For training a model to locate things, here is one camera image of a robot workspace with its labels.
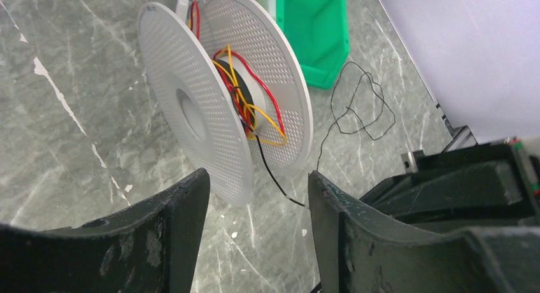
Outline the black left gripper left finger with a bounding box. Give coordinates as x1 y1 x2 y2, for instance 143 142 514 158
1 168 210 292

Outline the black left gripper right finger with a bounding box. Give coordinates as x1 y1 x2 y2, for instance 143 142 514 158
308 171 539 292

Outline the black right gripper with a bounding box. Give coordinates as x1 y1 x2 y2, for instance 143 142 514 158
360 138 539 232

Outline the thin black cable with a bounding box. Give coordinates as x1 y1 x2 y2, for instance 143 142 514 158
236 61 397 210

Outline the white perforated cable spool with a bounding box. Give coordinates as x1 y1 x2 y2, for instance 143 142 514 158
138 0 313 206

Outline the green plastic bin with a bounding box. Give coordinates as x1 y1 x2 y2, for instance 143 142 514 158
276 0 350 89

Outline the aluminium side rail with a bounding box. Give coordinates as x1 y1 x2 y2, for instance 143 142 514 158
434 101 480 155

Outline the red wire on spool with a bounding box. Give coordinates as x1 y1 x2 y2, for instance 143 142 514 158
187 0 287 140

